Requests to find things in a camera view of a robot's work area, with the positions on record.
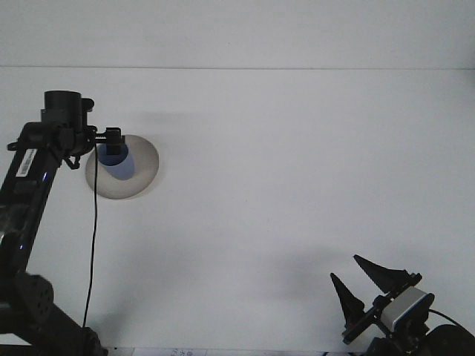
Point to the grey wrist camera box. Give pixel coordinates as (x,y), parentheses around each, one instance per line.
(407,307)

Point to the pale blue cup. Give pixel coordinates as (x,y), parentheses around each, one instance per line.
(124,168)

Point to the pale round plate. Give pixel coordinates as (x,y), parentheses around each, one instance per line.
(143,167)

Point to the black base panel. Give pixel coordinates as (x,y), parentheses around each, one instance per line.
(11,351)

